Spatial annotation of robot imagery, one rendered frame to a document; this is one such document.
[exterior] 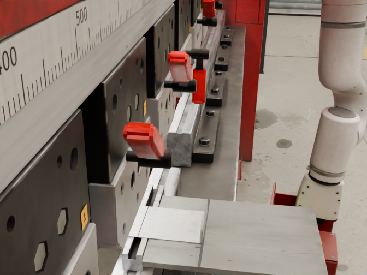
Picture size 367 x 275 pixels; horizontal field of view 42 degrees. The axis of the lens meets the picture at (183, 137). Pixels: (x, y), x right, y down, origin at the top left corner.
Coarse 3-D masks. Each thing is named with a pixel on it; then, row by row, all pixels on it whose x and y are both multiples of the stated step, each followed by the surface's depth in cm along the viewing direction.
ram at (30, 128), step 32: (0, 0) 19; (32, 0) 22; (64, 0) 26; (160, 0) 56; (0, 32) 20; (128, 32) 41; (96, 64) 33; (64, 96) 27; (0, 128) 20; (32, 128) 23; (0, 160) 20; (0, 192) 21
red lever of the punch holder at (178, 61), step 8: (168, 56) 52; (176, 56) 52; (184, 56) 52; (168, 64) 53; (176, 64) 52; (184, 64) 52; (176, 72) 54; (184, 72) 54; (176, 80) 56; (184, 80) 56; (192, 80) 59; (176, 88) 60; (184, 88) 59; (192, 88) 59
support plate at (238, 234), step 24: (216, 216) 79; (240, 216) 79; (264, 216) 79; (288, 216) 79; (312, 216) 79; (216, 240) 73; (240, 240) 73; (264, 240) 73; (288, 240) 73; (312, 240) 73; (144, 264) 68; (168, 264) 68; (192, 264) 68; (216, 264) 68; (240, 264) 68; (264, 264) 68; (288, 264) 68; (312, 264) 68
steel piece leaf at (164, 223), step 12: (156, 216) 78; (168, 216) 78; (180, 216) 78; (192, 216) 78; (204, 216) 75; (144, 228) 75; (156, 228) 75; (168, 228) 75; (180, 228) 75; (192, 228) 75; (204, 228) 75; (168, 240) 73; (180, 240) 72; (192, 240) 72
